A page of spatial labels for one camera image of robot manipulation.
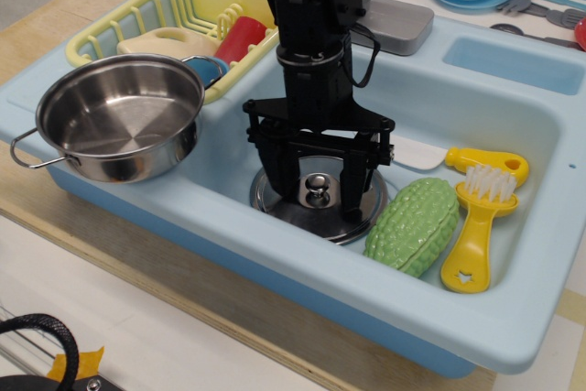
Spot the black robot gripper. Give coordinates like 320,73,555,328
243,56,395,221

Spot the grey toy spatula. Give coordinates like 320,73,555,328
524,4,585,29

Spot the light blue toy sink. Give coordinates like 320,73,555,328
0,0,586,381

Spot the red plate edge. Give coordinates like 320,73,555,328
574,17,586,50

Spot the yellow handled toy knife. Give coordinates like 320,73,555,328
390,135,529,186

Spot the steel pot lid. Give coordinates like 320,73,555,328
250,156,388,244

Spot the stainless steel pot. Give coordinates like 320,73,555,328
30,53,224,183

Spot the black toy utensil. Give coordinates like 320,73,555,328
490,23,583,51

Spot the green toy bitter gourd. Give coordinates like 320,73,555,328
363,178,460,277

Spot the red cup in rack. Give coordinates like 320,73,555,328
214,16,266,64

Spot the yellow dish rack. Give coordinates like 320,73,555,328
65,0,278,103

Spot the grey toy faucet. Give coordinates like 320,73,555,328
352,0,435,56

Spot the yellow tape piece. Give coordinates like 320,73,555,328
47,347,104,381

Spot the yellow dish brush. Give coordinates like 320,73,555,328
440,165,518,294

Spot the cream toy bottle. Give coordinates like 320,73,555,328
116,27,220,60

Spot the black cable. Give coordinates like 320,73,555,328
0,311,81,386

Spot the blue cup in rack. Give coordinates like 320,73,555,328
183,56,229,88

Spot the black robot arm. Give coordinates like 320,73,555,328
243,0,395,219

